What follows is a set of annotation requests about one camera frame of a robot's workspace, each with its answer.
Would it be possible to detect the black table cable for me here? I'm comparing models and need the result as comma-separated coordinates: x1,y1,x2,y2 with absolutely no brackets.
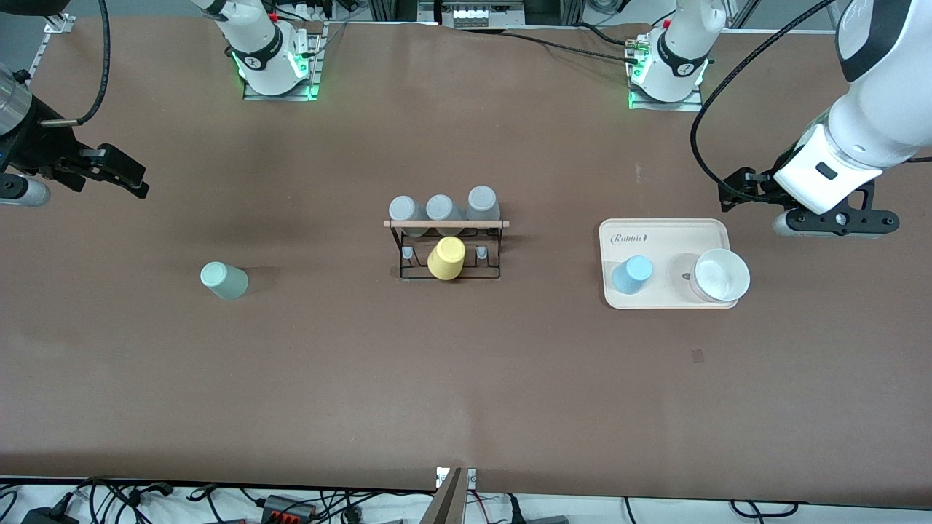
501,31,633,62
575,22,650,47

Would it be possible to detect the white bowl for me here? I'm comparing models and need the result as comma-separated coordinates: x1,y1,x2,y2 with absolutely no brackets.
688,247,752,304

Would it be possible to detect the mint green plastic cup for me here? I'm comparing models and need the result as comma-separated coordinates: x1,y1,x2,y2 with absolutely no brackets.
200,261,250,302

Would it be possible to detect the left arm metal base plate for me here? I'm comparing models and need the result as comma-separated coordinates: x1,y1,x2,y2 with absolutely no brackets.
627,32,706,113

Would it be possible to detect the black power adapter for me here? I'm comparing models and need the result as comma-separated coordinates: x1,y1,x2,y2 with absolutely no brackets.
20,505,79,524

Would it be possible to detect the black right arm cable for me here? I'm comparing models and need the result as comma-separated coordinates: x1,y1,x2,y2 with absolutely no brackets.
40,0,111,129

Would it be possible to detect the light blue plastic cup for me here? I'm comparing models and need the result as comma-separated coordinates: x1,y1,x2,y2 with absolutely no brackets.
609,254,655,296

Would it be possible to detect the beige plastic tray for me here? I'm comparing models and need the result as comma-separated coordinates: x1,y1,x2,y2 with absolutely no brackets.
598,217,741,311

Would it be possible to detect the black connector with orange levers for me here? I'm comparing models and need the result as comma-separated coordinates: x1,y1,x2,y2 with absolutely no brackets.
261,494,319,524

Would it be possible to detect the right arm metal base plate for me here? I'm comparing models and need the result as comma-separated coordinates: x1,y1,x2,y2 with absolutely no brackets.
242,20,327,103

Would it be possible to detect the aluminium frame rail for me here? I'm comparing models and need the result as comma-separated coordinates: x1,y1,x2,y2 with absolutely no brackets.
25,12,76,82

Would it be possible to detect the yellow plastic cup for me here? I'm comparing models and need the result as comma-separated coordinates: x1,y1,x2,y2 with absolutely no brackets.
426,235,467,282

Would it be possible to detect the grey stand bar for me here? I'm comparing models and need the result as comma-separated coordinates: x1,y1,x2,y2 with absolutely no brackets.
418,467,467,524

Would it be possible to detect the white stand bracket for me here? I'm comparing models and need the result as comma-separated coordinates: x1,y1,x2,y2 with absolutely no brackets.
435,466,478,491

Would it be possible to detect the black wire wooden-bar cup rack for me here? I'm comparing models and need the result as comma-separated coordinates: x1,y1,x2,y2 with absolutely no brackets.
382,218,511,284

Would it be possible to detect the white power strip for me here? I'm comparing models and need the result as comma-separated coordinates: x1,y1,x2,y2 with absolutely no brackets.
440,0,527,29

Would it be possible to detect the grey plastic cup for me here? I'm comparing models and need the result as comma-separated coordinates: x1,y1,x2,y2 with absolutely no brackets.
425,193,467,227
466,185,502,223
387,194,430,238

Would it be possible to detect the black looped floor cable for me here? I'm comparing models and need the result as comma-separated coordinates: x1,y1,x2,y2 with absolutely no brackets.
730,499,803,520

